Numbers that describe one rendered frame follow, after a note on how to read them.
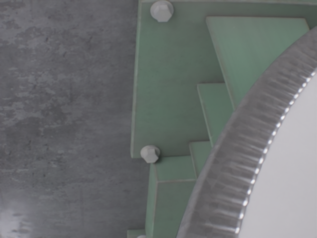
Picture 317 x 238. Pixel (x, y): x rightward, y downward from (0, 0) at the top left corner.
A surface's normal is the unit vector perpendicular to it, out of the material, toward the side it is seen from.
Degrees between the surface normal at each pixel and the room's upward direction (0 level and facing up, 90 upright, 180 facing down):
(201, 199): 91
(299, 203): 90
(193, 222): 90
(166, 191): 0
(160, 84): 0
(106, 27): 0
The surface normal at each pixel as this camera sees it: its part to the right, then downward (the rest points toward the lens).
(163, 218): 0.13, 0.70
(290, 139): 0.07, -0.71
